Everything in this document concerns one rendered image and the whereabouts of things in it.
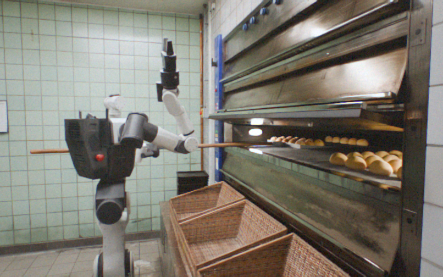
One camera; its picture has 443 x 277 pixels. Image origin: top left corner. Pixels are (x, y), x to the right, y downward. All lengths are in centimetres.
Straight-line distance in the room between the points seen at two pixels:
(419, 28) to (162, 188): 297
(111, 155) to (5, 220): 241
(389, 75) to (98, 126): 117
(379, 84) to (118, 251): 141
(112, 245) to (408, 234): 132
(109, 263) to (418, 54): 157
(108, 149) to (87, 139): 11
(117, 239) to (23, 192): 207
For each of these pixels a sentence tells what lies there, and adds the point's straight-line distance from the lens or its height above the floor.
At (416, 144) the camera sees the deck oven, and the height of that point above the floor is 133.
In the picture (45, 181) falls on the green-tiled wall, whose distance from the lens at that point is 354.
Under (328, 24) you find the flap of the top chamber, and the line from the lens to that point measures 127.
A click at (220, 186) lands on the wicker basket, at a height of 81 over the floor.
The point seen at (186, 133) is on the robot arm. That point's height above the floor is 132.
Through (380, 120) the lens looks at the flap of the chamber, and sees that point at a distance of 92.
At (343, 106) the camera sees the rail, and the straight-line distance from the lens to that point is 93.
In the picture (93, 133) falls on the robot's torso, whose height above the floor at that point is 133.
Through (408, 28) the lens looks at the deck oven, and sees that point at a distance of 100.
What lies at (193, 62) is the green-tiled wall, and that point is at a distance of 346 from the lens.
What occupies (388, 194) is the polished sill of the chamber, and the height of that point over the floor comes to 117.
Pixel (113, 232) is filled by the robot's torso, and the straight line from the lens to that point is 167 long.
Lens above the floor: 140
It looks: 4 degrees down
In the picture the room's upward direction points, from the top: straight up
